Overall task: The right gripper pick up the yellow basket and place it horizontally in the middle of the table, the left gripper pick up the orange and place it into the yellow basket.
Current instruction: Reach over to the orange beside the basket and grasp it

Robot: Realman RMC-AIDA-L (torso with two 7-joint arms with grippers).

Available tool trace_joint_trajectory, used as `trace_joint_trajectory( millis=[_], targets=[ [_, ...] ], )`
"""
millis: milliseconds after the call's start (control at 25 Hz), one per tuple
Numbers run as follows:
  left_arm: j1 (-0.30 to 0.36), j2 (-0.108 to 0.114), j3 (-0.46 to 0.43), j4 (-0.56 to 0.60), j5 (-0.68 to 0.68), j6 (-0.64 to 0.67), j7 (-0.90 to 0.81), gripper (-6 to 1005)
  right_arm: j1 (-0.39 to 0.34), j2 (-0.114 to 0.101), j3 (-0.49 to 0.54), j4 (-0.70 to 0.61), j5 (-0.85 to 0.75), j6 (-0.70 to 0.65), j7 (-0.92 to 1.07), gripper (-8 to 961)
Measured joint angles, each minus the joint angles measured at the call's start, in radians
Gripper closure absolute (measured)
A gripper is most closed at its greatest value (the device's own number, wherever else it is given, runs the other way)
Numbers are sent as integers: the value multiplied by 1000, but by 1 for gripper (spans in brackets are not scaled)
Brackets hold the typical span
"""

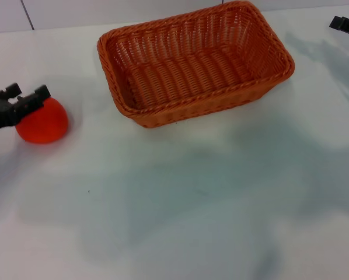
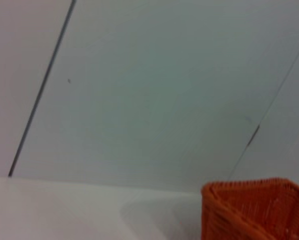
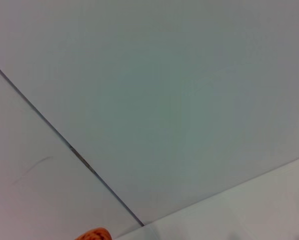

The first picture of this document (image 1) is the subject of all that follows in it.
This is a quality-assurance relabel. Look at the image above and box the orange round ball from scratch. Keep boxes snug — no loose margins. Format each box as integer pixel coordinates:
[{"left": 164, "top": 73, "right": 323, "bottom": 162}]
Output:
[{"left": 15, "top": 97, "right": 69, "bottom": 145}]

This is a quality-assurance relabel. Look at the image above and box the orange woven wicker basket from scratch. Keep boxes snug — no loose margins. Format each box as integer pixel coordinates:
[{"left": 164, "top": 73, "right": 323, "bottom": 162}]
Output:
[{"left": 97, "top": 0, "right": 296, "bottom": 130}]

